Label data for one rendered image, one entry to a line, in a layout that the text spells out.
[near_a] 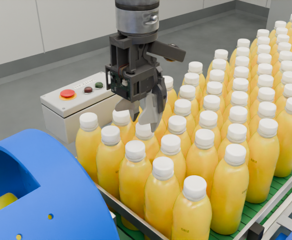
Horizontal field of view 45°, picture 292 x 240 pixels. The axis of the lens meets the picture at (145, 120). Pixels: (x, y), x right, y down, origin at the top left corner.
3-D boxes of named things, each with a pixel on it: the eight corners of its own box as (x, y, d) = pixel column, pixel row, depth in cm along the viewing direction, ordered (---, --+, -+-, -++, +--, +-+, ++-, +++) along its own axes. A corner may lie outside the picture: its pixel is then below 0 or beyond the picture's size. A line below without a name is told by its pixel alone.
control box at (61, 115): (45, 129, 94) (39, 95, 88) (104, 101, 106) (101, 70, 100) (67, 145, 88) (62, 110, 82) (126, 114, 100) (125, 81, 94)
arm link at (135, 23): (137, -4, 64) (171, 5, 60) (137, 21, 67) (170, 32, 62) (105, 5, 60) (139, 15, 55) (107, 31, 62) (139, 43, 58)
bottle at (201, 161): (213, 216, 81) (223, 153, 71) (182, 215, 82) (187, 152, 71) (210, 194, 87) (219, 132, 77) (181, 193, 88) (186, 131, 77)
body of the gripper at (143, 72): (105, 92, 68) (101, 31, 62) (137, 77, 73) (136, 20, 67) (133, 107, 64) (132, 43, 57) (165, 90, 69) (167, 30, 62)
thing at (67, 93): (57, 95, 88) (56, 92, 88) (69, 91, 91) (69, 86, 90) (65, 101, 86) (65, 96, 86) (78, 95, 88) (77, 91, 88)
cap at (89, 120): (77, 129, 78) (76, 122, 77) (83, 119, 82) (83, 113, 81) (95, 131, 78) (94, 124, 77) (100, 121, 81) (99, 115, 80)
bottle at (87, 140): (77, 193, 87) (68, 132, 77) (86, 174, 93) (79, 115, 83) (105, 197, 86) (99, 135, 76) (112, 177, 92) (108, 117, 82)
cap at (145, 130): (157, 135, 77) (157, 127, 76) (142, 141, 75) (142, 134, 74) (146, 126, 79) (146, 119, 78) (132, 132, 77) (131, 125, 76)
